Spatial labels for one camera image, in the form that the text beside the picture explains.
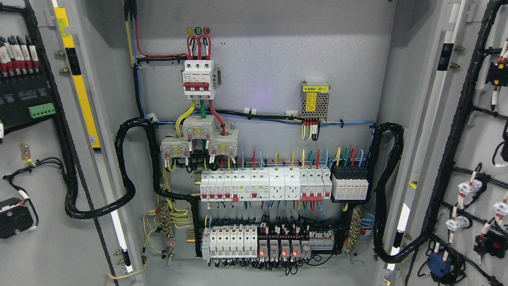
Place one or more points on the grey cabinet door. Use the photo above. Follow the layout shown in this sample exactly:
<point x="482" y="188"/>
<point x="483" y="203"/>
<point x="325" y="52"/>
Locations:
<point x="451" y="175"/>
<point x="63" y="251"/>

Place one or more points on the grey current transformer cluster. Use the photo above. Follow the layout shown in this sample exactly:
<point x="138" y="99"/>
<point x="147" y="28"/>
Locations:
<point x="196" y="129"/>

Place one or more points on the white sockets breaker row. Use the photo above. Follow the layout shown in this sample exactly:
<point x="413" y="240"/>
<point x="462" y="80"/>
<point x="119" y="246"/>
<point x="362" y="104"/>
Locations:
<point x="267" y="184"/>

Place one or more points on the metal mesh power supply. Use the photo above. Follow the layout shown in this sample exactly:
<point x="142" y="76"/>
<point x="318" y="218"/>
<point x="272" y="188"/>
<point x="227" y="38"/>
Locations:
<point x="314" y="99"/>

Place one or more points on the red white main breaker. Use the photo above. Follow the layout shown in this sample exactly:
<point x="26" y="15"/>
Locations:
<point x="199" y="81"/>

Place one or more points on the lower relay terminal row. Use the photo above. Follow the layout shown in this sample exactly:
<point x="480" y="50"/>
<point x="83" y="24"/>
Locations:
<point x="248" y="243"/>

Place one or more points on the black white surge protector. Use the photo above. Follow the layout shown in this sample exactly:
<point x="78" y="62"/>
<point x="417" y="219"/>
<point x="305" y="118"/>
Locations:
<point x="349" y="183"/>

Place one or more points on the yellow terminal connector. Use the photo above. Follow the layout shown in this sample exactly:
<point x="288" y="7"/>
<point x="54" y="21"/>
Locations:
<point x="26" y="154"/>

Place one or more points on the black digital power meter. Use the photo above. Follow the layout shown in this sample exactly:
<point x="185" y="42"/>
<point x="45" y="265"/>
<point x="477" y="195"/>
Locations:
<point x="20" y="93"/>

